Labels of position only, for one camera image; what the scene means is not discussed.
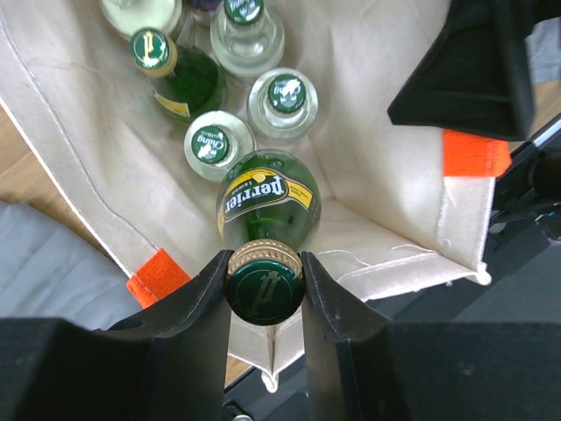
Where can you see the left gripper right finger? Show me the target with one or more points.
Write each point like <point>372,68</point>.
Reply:
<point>363,366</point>

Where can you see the beige canvas tote bag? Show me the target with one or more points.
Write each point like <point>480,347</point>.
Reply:
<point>405,208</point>

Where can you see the clear bottle back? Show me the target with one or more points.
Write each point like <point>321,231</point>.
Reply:
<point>127,17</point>

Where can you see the clear bottle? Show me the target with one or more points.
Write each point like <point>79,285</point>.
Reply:
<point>215,142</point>
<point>127,17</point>
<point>247,37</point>
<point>282,105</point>

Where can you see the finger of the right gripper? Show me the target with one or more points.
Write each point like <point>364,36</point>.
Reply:
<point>475,77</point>

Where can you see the right grey shorts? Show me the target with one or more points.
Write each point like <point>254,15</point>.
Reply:
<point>543,46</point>

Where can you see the left grey cloth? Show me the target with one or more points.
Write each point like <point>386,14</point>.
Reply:
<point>48,271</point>

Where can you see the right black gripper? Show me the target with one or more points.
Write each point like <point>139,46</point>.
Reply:
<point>523,244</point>

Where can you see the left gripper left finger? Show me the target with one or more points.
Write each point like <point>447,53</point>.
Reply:
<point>166,362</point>

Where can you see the green perrier bottle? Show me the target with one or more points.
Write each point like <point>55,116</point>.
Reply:
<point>185,81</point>
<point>268,209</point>

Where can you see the red soda can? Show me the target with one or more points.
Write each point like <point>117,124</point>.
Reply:
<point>203,10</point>

